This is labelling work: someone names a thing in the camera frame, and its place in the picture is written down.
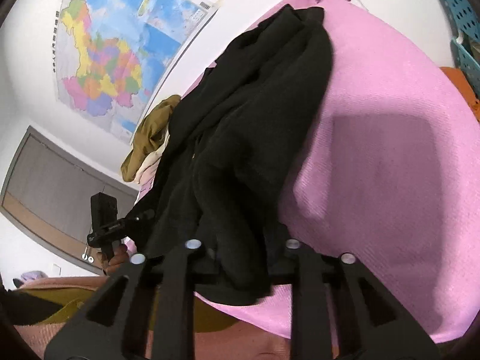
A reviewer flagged black coat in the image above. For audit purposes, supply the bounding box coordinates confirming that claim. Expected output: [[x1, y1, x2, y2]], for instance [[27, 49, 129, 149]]
[[128, 5, 333, 306]]

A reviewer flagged pink sleeved left forearm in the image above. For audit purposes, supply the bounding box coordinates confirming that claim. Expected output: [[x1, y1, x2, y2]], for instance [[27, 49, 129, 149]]
[[19, 276, 108, 291]]

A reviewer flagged person's left hand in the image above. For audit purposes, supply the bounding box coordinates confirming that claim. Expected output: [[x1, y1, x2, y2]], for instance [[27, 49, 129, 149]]
[[97, 244, 129, 275]]

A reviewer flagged cream white garment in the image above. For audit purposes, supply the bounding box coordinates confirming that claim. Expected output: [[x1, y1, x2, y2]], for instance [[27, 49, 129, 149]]
[[133, 145, 164, 185]]

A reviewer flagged grey wooden door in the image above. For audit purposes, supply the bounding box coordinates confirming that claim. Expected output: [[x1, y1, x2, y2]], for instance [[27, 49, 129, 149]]
[[1, 127, 137, 274]]

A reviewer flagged mustard yellow garment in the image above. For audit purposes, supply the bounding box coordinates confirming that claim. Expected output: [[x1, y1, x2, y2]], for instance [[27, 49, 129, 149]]
[[120, 94, 181, 182]]

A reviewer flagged pink bed sheet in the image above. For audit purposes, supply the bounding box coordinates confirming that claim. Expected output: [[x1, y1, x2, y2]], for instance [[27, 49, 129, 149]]
[[133, 0, 480, 345]]

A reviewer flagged orange item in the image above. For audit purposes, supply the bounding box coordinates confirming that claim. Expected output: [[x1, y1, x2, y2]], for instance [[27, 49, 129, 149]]
[[440, 67, 480, 122]]

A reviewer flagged blue plastic basket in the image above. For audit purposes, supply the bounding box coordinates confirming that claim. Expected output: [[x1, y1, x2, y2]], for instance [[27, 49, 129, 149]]
[[439, 0, 479, 98]]

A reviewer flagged wall map poster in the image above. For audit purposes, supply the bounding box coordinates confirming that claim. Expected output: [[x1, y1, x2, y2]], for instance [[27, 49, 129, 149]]
[[53, 0, 219, 143]]

